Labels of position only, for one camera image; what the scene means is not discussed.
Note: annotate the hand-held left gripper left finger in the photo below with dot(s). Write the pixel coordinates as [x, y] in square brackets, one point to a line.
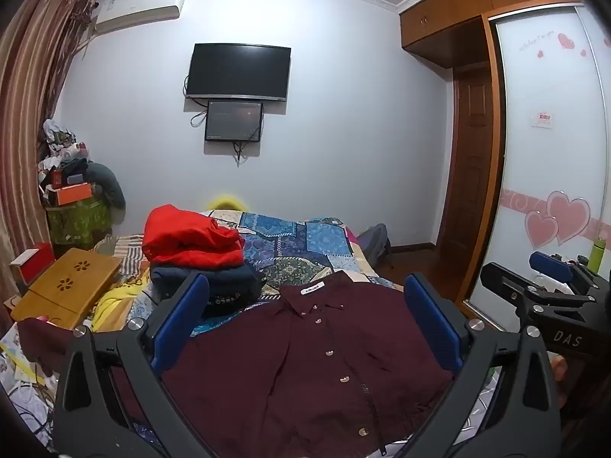
[181, 327]

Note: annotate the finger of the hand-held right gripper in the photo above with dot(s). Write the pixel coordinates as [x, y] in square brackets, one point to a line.
[525, 291]
[551, 265]

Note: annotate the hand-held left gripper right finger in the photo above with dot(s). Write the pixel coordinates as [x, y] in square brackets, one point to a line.
[429, 327]

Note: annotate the maroon button shirt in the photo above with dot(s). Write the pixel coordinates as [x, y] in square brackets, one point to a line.
[296, 367]

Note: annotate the person's right hand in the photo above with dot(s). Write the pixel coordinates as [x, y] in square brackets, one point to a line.
[558, 367]

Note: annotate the green bottle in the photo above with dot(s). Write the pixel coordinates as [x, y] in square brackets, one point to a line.
[596, 255]

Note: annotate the navy blue garment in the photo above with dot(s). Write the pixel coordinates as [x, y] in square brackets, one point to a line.
[172, 276]

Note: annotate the dark patterned garment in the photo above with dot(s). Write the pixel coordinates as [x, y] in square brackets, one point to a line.
[234, 298]

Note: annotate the yellow cloth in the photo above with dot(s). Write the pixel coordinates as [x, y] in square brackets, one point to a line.
[114, 303]

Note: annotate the white sliding door with hearts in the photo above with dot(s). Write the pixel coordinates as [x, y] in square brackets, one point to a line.
[549, 176]

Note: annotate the red garment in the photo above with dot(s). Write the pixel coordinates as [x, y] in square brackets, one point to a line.
[191, 238]

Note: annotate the grey purple backpack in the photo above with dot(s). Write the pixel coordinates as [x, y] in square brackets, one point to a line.
[374, 243]

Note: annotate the colourful fleece blanket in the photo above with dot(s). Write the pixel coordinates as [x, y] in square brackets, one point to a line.
[358, 253]

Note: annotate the wooden lap table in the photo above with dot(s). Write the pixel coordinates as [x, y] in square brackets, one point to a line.
[71, 281]

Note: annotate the brown wooden door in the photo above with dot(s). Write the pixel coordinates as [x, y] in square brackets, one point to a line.
[472, 167]

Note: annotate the yellow object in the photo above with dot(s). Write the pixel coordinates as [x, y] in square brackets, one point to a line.
[226, 202]

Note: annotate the blue patchwork bed sheet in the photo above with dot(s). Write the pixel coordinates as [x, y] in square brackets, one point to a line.
[291, 248]

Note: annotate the green patterned cover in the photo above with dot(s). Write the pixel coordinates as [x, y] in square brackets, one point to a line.
[79, 224]

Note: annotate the small door sticker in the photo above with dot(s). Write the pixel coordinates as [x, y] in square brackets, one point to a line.
[543, 119]

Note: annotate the red box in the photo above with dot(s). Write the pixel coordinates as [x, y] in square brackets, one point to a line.
[36, 262]

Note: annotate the grey garment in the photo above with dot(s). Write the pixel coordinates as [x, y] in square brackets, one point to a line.
[107, 183]

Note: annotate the printed white sheet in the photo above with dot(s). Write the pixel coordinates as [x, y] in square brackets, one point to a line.
[19, 367]

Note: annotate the orange box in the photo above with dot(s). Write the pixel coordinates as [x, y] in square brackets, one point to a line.
[74, 194]

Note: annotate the pile of clutter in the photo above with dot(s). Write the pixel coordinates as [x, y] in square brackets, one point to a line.
[59, 152]

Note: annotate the brown striped curtain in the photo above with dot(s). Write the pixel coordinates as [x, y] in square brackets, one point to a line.
[28, 105]

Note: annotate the wooden wardrobe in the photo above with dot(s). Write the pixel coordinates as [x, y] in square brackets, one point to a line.
[444, 14]

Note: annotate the white air conditioner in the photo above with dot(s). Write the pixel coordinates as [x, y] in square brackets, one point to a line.
[143, 7]

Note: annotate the small black wall monitor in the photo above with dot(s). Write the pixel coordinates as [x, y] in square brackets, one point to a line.
[233, 120]

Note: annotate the black wall television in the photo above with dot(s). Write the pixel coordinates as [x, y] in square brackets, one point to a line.
[237, 71]

